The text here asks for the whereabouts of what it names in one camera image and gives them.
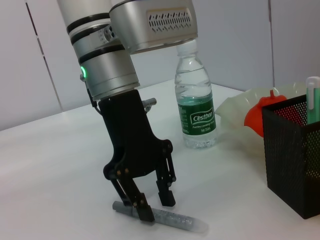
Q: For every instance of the silver grey marker pen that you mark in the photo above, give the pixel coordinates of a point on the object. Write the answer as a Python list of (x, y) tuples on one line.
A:
[(175, 220)]

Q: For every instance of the clear water bottle green label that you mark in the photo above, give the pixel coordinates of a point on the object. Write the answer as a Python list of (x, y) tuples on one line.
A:
[(196, 105)]

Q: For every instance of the translucent glass fruit bowl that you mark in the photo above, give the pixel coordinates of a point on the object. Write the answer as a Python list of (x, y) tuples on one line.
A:
[(235, 117)]

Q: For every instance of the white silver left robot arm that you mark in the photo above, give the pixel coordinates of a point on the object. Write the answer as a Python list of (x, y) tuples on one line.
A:
[(100, 50)]

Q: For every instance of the orange fruit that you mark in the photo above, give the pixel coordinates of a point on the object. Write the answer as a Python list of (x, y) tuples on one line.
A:
[(255, 117)]

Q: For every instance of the black mesh pen holder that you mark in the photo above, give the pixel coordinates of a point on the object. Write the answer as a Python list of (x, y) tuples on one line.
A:
[(287, 162)]

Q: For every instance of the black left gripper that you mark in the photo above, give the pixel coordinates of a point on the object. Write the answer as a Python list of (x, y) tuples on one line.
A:
[(130, 140)]

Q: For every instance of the mint green pen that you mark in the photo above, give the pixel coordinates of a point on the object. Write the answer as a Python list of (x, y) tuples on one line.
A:
[(312, 100)]

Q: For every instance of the silver left gripper port plug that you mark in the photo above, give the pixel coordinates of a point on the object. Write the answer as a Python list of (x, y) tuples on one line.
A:
[(150, 101)]

